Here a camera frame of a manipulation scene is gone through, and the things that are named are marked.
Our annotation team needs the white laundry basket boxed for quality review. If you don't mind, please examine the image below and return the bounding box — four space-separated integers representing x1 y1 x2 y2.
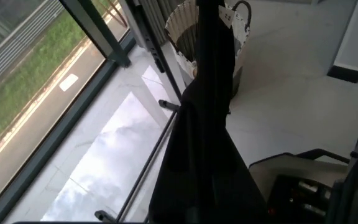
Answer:
165 0 253 98

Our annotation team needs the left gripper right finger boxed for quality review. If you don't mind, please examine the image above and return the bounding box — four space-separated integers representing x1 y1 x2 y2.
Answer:
204 130 267 223

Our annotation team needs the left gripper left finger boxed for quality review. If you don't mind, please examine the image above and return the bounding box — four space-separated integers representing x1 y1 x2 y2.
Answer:
149 102 205 223

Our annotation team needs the black garment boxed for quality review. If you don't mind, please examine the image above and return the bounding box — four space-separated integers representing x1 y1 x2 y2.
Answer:
180 0 238 147

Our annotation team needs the window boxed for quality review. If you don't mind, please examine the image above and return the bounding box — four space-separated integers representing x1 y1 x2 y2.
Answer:
0 0 136 224

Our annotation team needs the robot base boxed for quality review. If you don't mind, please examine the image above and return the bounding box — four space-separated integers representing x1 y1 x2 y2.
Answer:
248 77 358 224

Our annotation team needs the black clothes rack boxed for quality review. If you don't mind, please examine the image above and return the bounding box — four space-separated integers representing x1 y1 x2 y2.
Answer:
94 0 185 223

